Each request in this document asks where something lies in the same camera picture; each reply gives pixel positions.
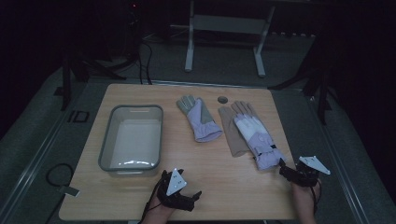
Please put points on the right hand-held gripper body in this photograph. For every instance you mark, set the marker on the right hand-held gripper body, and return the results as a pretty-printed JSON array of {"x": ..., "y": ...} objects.
[{"x": 308, "y": 172}]

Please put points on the purple glove with grey palm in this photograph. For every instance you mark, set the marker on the purple glove with grey palm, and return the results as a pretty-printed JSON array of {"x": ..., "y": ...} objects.
[{"x": 199, "y": 119}]

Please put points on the dark device with red light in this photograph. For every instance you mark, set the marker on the dark device with red light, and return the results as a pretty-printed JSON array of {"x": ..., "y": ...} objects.
[{"x": 134, "y": 25}]

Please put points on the black tripod stand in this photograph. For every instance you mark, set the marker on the black tripod stand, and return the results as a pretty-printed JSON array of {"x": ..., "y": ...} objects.
[
  {"x": 314, "y": 81},
  {"x": 81, "y": 68}
]

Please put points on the grey plastic bin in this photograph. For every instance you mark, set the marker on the grey plastic bin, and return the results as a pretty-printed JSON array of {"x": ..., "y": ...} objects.
[{"x": 132, "y": 140}]

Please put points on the black rectangular floor bracket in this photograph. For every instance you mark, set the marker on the black rectangular floor bracket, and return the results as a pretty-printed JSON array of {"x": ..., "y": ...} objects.
[{"x": 79, "y": 116}]

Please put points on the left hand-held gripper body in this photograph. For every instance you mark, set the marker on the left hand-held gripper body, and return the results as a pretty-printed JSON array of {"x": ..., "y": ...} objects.
[{"x": 176, "y": 184}]

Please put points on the white metal desk frame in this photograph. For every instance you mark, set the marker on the white metal desk frame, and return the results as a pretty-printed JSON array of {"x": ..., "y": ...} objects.
[{"x": 227, "y": 25}]

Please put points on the person's left hand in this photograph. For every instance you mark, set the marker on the person's left hand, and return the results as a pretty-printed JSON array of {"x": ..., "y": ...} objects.
[{"x": 157, "y": 214}]

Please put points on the purple and white ski glove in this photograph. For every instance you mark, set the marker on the purple and white ski glove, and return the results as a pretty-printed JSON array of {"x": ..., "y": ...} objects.
[{"x": 258, "y": 140}]

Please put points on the grey tape piece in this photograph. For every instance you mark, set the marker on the grey tape piece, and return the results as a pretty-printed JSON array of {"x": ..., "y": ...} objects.
[{"x": 68, "y": 190}]

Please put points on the person's right hand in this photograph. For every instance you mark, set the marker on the person's right hand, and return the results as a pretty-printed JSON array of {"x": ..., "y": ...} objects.
[{"x": 303, "y": 197}]

